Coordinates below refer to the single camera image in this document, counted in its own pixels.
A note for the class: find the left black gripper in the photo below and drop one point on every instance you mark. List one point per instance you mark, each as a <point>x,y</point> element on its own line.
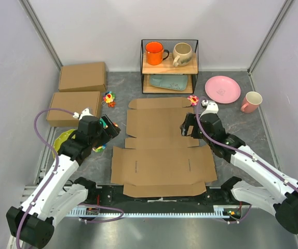
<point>112,130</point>

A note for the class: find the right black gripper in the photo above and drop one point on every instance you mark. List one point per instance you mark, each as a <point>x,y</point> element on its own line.
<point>185,126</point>

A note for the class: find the cardboard box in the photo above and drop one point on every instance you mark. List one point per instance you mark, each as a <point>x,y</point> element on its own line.
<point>74,102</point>
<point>83,77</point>
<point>157,161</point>

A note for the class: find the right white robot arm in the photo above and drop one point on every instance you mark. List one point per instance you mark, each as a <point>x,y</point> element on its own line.
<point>278,193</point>

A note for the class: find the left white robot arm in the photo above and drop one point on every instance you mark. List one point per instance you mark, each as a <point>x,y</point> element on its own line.
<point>35,220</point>

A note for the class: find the teal small sponge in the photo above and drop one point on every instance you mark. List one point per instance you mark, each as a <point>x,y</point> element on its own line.
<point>103,122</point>

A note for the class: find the rainbow flower plush front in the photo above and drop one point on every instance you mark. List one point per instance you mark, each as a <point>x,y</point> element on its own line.
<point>99,149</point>

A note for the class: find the teal rectangular dish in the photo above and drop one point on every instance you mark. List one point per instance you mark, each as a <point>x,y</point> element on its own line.
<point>172,82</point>

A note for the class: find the pink round plate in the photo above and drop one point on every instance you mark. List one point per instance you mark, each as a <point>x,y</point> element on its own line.
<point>222,89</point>

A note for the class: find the green dotted plate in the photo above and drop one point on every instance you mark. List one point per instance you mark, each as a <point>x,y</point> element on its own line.
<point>62,138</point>

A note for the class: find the beige ceramic mug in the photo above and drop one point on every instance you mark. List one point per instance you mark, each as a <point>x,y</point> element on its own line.
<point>182,54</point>

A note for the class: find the pink mug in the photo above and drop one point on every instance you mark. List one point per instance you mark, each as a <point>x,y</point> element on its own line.
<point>251,102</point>

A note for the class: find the orange enamel mug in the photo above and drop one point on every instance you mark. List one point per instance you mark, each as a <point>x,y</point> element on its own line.
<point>155,53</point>

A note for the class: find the pink flower plush keychain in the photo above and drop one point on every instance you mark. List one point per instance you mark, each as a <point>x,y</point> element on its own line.
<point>193,99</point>

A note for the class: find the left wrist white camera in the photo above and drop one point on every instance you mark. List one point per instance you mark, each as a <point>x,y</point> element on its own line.
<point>84,113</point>

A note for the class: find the wrist white camera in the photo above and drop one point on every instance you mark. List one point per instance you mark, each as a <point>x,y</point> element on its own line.
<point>209,107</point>
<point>84,113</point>

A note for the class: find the rainbow flower plush keychain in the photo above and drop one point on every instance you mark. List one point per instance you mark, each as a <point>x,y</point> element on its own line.
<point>109,99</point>

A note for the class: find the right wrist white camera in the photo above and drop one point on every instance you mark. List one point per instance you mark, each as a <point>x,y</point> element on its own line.
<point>209,107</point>

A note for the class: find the black wire wooden shelf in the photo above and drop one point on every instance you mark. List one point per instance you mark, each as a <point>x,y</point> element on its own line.
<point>166,68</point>

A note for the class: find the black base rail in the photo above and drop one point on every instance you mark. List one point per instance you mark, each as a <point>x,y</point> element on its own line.
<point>113,194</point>

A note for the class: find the grey slotted cable duct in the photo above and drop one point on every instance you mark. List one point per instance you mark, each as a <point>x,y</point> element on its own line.
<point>83,212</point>

